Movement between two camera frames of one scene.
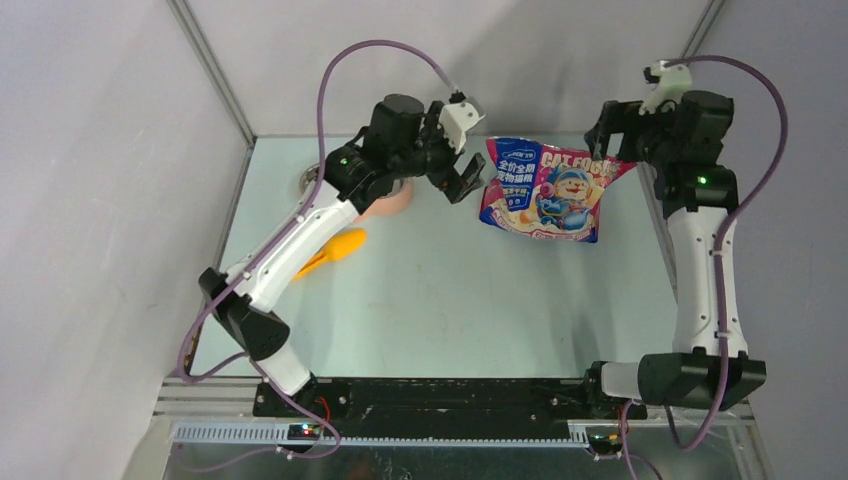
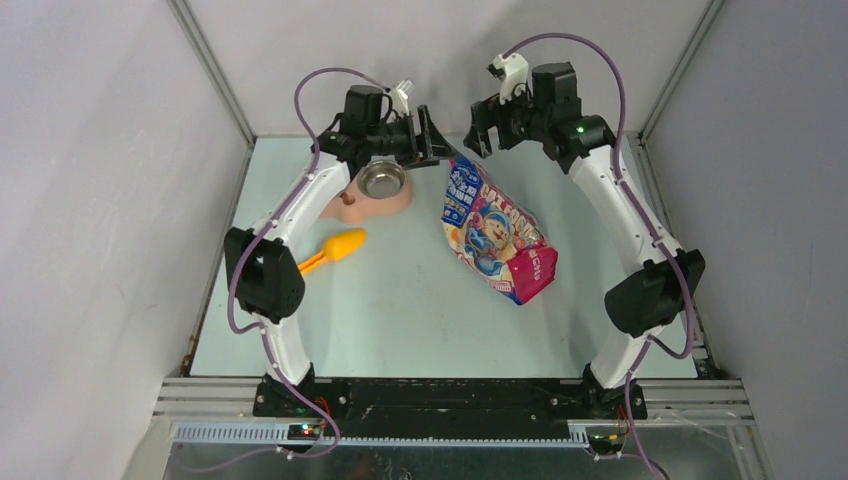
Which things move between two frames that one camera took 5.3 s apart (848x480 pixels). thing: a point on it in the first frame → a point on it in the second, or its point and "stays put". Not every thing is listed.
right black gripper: [625, 118] → [488, 114]
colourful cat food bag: [538, 186] → [494, 236]
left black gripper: [447, 179] → [434, 143]
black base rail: [442, 401] stays put
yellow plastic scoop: [340, 247] stays put
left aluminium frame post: [209, 62] stays put
